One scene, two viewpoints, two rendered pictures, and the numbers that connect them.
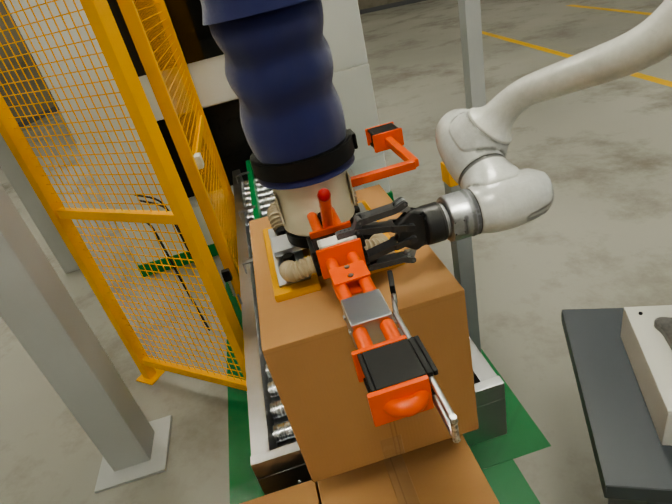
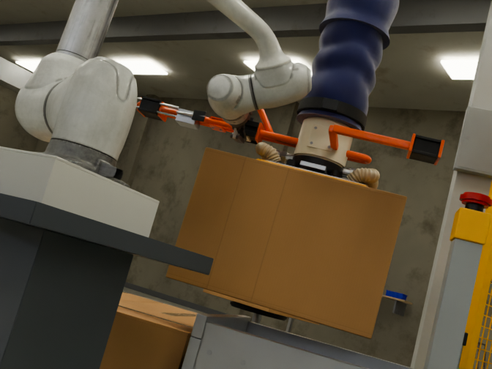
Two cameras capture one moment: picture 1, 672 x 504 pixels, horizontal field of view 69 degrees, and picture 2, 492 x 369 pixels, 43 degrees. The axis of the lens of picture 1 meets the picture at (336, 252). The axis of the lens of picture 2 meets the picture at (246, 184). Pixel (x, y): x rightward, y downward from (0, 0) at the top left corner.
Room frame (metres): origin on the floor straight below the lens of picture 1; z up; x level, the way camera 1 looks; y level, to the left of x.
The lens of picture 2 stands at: (1.42, -1.90, 0.70)
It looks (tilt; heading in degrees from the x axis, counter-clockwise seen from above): 9 degrees up; 107
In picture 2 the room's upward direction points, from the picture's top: 15 degrees clockwise
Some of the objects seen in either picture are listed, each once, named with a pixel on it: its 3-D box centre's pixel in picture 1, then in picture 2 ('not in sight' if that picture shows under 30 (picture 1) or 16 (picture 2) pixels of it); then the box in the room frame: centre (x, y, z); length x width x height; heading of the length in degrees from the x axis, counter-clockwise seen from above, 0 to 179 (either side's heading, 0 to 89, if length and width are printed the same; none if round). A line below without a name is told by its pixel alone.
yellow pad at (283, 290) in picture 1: (286, 250); not in sight; (1.02, 0.11, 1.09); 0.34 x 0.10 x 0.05; 5
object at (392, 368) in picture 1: (391, 378); (153, 109); (0.43, -0.03, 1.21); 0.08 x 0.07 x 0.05; 5
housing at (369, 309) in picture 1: (367, 318); (188, 118); (0.57, -0.02, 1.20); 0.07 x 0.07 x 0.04; 5
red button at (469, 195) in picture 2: not in sight; (474, 203); (1.49, -0.45, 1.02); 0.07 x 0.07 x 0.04
